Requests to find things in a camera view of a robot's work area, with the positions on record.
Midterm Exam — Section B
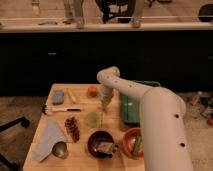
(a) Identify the silver metal fork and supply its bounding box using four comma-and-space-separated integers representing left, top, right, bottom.
99, 108, 104, 129

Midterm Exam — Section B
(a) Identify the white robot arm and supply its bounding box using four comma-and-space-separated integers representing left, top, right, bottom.
97, 66, 193, 171

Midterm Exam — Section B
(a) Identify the green plastic tray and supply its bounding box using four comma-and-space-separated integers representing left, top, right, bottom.
119, 80, 162, 127

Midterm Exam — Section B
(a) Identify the orange tomato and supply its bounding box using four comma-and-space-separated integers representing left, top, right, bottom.
87, 85, 98, 97

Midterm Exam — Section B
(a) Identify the green plastic cup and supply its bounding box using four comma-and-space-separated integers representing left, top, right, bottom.
85, 112, 99, 128

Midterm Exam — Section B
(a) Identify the yellow banana-like stick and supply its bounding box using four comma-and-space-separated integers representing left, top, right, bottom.
67, 89, 77, 104

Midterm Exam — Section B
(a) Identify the dark brown bowl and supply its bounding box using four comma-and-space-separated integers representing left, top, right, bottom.
87, 131, 114, 159

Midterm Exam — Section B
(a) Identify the brown grape bunch toy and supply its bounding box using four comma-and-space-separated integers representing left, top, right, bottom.
65, 117, 80, 143

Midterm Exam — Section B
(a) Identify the orange bowl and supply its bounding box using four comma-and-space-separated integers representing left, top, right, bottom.
122, 127, 143, 160

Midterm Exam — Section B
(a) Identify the blue sponge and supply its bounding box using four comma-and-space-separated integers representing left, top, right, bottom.
52, 90, 64, 105

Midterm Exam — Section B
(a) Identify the tan sponge in bowl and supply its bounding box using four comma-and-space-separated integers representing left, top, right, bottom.
97, 142, 117, 154

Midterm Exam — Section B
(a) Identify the green vegetable in bowl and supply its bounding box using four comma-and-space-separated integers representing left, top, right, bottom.
133, 136, 142, 157

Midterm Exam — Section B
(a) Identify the grey cloth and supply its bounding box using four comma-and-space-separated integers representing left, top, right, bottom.
32, 119, 67, 162

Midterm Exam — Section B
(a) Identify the metal measuring cup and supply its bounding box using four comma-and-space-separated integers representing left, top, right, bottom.
52, 141, 68, 159

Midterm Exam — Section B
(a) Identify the black office chair base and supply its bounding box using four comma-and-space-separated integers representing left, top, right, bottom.
0, 117, 31, 171

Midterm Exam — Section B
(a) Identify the black chair in background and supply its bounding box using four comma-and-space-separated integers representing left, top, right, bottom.
95, 0, 136, 24

